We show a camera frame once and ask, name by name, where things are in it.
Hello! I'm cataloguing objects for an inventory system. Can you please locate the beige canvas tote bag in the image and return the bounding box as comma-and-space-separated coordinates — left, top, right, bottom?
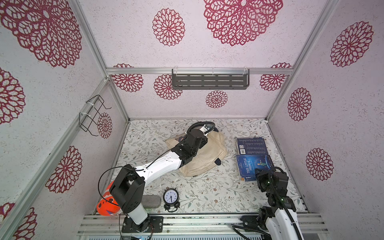
158, 131, 227, 177

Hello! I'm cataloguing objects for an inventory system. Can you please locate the Little Prince blue book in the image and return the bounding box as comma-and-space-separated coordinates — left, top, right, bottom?
236, 155, 274, 178

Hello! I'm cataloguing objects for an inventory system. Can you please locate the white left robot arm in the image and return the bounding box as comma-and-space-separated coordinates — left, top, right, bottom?
110, 127, 210, 226

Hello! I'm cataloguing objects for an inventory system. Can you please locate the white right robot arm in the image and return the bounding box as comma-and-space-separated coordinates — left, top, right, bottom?
255, 167, 304, 240

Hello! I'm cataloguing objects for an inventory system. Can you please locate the black analog alarm clock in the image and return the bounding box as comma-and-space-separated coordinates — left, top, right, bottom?
163, 189, 180, 213

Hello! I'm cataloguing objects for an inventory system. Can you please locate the grey sponge block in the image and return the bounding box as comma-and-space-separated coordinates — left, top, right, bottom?
141, 195, 162, 209

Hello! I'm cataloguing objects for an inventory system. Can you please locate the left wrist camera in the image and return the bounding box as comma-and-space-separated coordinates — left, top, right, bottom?
199, 125, 215, 136

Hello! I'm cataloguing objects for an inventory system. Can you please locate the grey metal wall shelf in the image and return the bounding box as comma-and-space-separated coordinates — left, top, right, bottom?
171, 69, 250, 90

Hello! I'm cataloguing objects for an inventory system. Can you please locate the black wire wall rack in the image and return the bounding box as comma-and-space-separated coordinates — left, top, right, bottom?
78, 95, 113, 139

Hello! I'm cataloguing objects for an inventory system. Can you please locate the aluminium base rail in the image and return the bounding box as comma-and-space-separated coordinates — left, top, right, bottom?
76, 213, 329, 237

